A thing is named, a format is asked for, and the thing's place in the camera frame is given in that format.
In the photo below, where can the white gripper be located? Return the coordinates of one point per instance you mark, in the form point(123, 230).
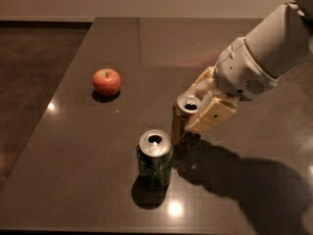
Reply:
point(241, 70)

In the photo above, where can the orange soda can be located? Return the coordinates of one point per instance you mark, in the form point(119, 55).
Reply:
point(185, 106)

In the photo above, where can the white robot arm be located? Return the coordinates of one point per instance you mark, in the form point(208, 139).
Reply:
point(279, 43)

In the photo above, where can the green soda can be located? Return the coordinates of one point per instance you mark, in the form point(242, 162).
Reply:
point(154, 153)

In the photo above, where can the red apple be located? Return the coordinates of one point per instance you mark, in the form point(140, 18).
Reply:
point(106, 82)

